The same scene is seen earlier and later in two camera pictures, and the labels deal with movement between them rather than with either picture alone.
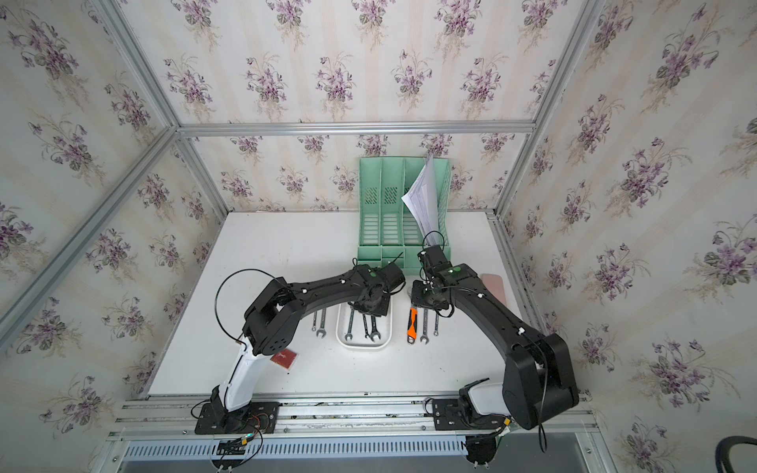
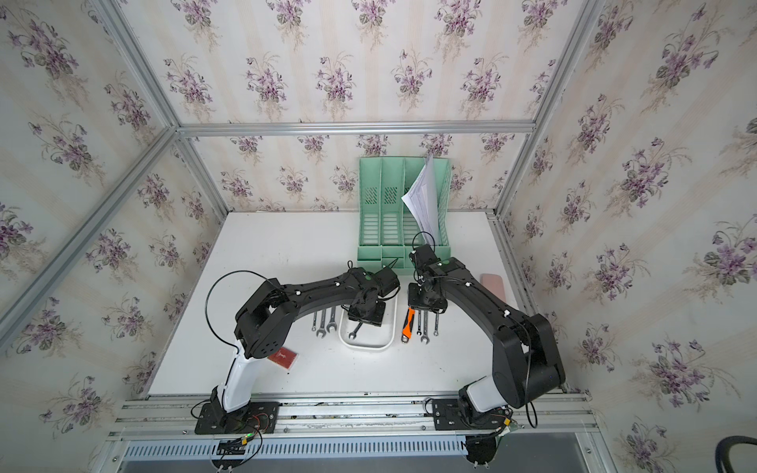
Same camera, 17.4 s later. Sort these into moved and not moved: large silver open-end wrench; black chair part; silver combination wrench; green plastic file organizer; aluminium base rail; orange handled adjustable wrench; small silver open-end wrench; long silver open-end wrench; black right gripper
Moved: orange handled adjustable wrench; long silver open-end wrench; small silver open-end wrench
Not moved: silver combination wrench; large silver open-end wrench; green plastic file organizer; aluminium base rail; black chair part; black right gripper
